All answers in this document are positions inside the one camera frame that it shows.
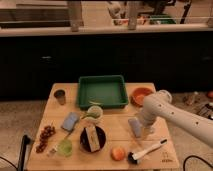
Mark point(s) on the blue sponge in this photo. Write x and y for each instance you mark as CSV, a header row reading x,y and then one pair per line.
x,y
70,121

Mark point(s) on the small dark metal cup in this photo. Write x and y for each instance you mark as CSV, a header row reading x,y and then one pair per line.
x,y
60,96

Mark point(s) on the wooden block on plate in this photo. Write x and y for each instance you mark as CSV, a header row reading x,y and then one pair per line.
x,y
92,138

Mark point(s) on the grey blue towel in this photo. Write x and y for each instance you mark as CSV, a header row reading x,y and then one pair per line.
x,y
136,127

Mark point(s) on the black clamp stand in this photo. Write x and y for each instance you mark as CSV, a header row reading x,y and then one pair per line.
x,y
24,143

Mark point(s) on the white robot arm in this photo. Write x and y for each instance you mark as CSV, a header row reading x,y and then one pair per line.
x,y
158,104

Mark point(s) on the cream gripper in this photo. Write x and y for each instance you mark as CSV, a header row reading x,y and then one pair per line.
x,y
148,130

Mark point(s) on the green spoon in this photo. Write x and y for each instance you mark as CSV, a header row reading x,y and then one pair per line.
x,y
87,115

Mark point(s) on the orange fruit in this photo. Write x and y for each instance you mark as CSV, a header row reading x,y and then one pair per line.
x,y
118,153

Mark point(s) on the green plastic tray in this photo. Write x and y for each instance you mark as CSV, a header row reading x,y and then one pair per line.
x,y
108,91

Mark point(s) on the bunch of red grapes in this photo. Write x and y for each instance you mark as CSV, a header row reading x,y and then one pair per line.
x,y
46,133

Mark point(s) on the white dish brush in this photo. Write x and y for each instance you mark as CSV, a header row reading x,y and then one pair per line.
x,y
134,157

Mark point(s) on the orange bowl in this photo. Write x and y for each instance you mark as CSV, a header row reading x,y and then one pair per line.
x,y
139,94

